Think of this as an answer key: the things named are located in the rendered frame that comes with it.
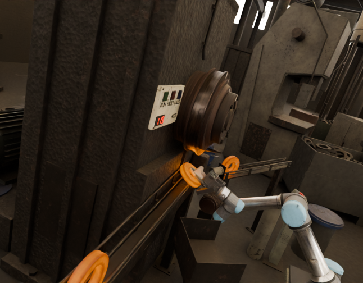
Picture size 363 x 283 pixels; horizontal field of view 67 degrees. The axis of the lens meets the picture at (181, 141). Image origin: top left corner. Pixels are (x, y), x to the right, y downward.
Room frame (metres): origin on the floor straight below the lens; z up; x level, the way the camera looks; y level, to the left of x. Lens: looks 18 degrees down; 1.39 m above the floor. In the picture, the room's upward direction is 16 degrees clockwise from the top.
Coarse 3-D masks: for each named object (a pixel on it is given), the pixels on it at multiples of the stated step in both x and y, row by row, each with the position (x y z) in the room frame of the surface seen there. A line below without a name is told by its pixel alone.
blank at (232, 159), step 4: (232, 156) 1.89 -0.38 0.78; (224, 160) 1.86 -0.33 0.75; (228, 160) 1.85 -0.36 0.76; (232, 160) 1.87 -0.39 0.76; (236, 160) 1.90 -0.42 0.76; (224, 164) 1.84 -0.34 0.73; (228, 164) 1.85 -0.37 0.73; (232, 164) 1.93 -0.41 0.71; (236, 164) 1.91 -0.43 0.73; (232, 168) 1.91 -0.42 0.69; (236, 168) 1.92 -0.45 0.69; (232, 172) 1.90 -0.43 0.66
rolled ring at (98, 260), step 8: (88, 256) 0.62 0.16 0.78; (96, 256) 0.63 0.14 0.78; (104, 256) 0.66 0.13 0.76; (80, 264) 0.59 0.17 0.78; (88, 264) 0.60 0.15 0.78; (96, 264) 0.62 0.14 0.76; (104, 264) 0.67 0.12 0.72; (80, 272) 0.58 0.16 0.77; (88, 272) 0.59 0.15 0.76; (96, 272) 0.68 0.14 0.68; (104, 272) 0.69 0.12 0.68; (72, 280) 0.56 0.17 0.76; (80, 280) 0.56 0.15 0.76; (96, 280) 0.67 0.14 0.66
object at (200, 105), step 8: (216, 72) 1.43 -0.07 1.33; (224, 72) 1.42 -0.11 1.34; (208, 80) 1.35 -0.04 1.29; (216, 80) 1.35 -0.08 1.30; (208, 88) 1.31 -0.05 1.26; (216, 88) 1.34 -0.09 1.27; (200, 96) 1.29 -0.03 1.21; (208, 96) 1.29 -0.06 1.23; (200, 104) 1.28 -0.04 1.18; (208, 104) 1.28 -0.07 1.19; (192, 112) 1.27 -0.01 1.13; (200, 112) 1.26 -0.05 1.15; (192, 120) 1.27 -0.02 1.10; (200, 120) 1.25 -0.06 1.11; (192, 128) 1.27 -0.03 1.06; (200, 128) 1.26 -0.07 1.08; (192, 136) 1.29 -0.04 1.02; (192, 144) 1.32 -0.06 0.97; (200, 152) 1.42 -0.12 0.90
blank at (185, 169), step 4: (184, 164) 1.47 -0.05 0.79; (188, 164) 1.50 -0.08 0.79; (180, 168) 1.44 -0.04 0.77; (184, 168) 1.43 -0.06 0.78; (188, 168) 1.46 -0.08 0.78; (196, 168) 1.53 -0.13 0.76; (180, 172) 1.42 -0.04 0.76; (184, 172) 1.41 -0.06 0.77; (188, 172) 1.43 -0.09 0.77; (184, 176) 1.40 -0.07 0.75; (188, 176) 1.39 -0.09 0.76; (192, 176) 1.42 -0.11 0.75; (188, 180) 1.39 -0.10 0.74; (192, 180) 1.39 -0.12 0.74; (196, 180) 1.42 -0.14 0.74; (192, 184) 1.39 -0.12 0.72; (196, 184) 1.40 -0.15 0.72; (200, 184) 1.42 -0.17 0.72
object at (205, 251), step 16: (192, 224) 1.06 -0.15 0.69; (208, 224) 1.09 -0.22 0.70; (176, 240) 1.00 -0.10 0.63; (192, 240) 1.06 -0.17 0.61; (208, 240) 1.10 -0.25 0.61; (176, 256) 0.96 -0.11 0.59; (192, 256) 0.84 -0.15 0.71; (208, 256) 1.00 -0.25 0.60; (192, 272) 0.80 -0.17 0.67; (208, 272) 0.82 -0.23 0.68; (224, 272) 0.84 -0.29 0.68; (240, 272) 0.86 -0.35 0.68
